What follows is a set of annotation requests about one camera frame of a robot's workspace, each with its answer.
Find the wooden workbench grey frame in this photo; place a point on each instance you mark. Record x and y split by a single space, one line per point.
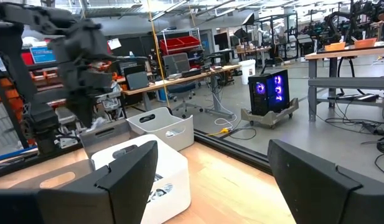
344 82

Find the blue sign board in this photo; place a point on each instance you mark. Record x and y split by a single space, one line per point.
42 54

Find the black computer purple lights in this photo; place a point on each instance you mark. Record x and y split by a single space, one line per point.
269 93

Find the white plastic bin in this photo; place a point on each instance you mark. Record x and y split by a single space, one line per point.
180 205

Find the black flat box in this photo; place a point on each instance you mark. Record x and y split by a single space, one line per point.
191 73

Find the dark grey monitor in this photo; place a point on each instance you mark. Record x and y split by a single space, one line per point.
137 80

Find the white paper sign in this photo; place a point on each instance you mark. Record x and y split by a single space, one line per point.
114 43

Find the orange tray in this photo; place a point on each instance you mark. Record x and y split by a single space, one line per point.
365 43
335 46

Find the light grey plastic bin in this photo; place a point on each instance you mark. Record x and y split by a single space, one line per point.
157 132

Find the white bucket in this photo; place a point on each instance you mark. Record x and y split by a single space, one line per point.
247 71

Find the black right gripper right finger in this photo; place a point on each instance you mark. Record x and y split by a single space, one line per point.
319 199

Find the orange grey parts bin rack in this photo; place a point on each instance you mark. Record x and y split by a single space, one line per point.
48 76

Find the distant wooden table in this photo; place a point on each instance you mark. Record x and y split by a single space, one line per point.
254 50

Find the black standing monitor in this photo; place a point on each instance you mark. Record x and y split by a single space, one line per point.
221 40

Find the distant black robot rig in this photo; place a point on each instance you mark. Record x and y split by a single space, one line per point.
344 21

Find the grey mesh office chair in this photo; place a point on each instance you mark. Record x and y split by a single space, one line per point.
177 63

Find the white packet dark print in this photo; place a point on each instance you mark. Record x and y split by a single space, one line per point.
162 190
171 133
98 123

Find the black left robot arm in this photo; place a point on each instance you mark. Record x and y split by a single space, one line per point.
26 81

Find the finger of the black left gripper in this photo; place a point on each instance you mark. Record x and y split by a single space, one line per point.
76 110
89 110

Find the black metal frame enclosure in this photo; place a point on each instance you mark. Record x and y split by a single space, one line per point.
285 34

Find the dark translucent plastic bin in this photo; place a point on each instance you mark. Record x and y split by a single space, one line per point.
84 171
123 133

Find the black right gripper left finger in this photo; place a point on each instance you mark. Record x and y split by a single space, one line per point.
86 205

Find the long wooden desk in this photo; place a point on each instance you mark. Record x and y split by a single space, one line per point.
179 80

